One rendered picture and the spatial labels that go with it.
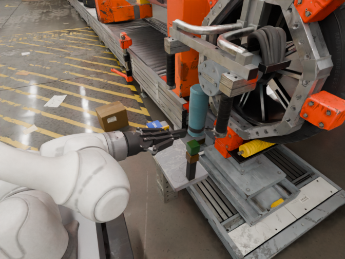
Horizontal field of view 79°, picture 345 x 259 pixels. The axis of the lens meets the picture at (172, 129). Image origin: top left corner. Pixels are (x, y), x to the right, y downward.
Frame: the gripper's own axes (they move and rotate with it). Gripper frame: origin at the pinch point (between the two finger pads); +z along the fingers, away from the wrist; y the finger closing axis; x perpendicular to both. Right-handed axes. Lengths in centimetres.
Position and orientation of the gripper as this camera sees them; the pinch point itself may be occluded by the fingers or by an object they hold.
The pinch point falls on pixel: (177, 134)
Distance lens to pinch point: 73.5
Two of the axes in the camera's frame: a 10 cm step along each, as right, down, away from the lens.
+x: -2.2, 8.2, 5.2
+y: -5.4, -5.5, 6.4
